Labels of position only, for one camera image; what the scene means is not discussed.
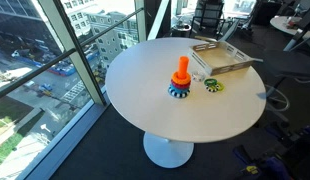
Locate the white round background table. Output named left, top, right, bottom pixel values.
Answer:
left=269, top=15, right=310, bottom=37

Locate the orange dimpled stacking ring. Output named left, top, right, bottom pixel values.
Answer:
left=171, top=71, right=192, bottom=86

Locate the red stacking ring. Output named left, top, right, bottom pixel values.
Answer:
left=170, top=79, right=192, bottom=91

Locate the small black white ring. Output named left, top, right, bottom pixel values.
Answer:
left=205, top=83, right=221, bottom=94

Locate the black and blue clamp pile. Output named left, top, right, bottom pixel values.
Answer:
left=232, top=122, right=310, bottom=180

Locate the yellow-green ring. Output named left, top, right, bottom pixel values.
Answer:
left=213, top=81, right=226, bottom=93

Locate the black background chair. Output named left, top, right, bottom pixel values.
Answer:
left=188, top=0, right=226, bottom=40

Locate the clear ring with coloured beads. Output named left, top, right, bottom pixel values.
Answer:
left=191, top=69, right=207, bottom=83

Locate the teal stacking ring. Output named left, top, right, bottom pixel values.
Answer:
left=168, top=84, right=191, bottom=93

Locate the wooden slatted tray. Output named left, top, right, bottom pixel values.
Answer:
left=187, top=40, right=256, bottom=77

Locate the large black white checkered ring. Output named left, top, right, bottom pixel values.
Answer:
left=167, top=85, right=191, bottom=100

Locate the black window railing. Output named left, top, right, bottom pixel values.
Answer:
left=0, top=6, right=145, bottom=102

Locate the green ribbed ring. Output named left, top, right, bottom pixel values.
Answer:
left=203, top=77, right=219, bottom=87

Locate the white table pedestal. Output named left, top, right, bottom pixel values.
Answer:
left=142, top=131, right=195, bottom=170

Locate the white floor cable loop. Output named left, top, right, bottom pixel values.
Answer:
left=264, top=83, right=292, bottom=113

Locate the orange stacking toy post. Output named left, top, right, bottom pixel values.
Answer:
left=177, top=55, right=190, bottom=81

